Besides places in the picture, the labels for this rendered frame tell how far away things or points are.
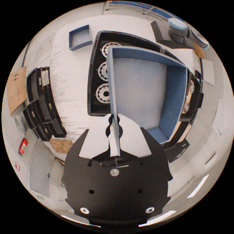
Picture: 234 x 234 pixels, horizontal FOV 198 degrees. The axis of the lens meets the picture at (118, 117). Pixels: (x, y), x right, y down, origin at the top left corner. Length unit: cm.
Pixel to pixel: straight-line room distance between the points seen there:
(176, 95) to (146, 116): 10
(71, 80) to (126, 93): 47
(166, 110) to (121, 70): 15
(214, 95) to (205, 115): 97
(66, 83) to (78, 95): 14
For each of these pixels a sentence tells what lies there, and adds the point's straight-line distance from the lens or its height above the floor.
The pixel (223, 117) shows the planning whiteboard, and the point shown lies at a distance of 352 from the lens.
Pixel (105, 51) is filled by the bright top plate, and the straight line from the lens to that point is 39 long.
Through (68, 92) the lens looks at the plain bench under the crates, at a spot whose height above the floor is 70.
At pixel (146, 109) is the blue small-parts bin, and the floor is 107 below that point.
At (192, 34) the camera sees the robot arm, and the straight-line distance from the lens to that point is 56.
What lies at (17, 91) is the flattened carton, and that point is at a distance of 248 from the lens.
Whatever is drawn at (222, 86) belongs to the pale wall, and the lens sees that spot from 357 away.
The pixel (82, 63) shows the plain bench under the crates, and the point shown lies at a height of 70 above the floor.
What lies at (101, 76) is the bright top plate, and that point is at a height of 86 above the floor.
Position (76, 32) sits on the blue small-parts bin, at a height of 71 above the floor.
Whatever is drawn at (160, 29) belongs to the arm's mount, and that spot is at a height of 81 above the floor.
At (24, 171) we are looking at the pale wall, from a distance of 274.
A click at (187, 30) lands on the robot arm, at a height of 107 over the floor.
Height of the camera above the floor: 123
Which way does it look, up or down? 57 degrees down
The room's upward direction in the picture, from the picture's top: 162 degrees clockwise
